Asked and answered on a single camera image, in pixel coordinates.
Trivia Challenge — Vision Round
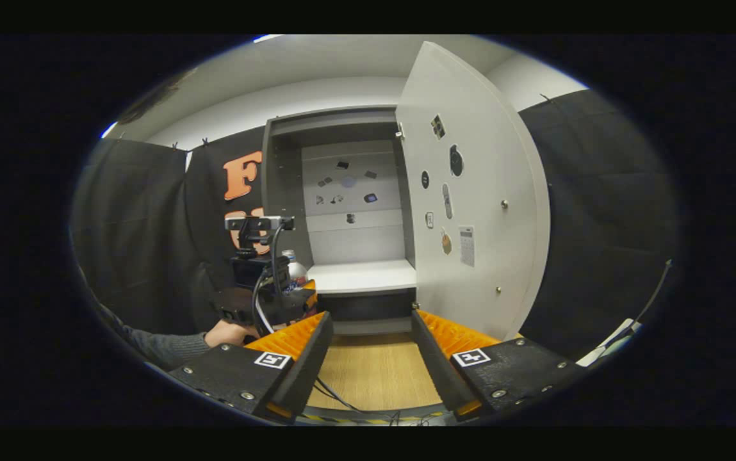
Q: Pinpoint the white cabinet door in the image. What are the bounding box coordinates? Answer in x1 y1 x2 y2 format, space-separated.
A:
395 41 551 341

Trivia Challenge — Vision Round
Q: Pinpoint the black camera cable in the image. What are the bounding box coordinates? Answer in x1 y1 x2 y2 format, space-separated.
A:
251 224 291 337

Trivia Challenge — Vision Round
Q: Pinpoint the thin grey cable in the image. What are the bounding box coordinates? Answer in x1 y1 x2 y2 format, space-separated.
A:
635 259 673 328

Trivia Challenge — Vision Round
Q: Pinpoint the white cabinet shelf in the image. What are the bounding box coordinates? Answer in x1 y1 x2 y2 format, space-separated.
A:
307 259 417 295

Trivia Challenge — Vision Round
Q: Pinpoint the silver bottle with pink label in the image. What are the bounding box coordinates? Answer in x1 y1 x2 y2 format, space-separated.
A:
281 250 309 295

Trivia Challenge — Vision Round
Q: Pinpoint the black backdrop cloth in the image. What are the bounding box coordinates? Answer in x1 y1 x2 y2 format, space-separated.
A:
72 88 679 359

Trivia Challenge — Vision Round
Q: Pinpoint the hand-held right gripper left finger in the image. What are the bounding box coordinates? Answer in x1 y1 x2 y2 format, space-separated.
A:
168 311 334 423

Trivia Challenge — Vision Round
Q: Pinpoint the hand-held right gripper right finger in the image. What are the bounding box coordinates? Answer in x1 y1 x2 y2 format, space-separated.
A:
411 309 586 420

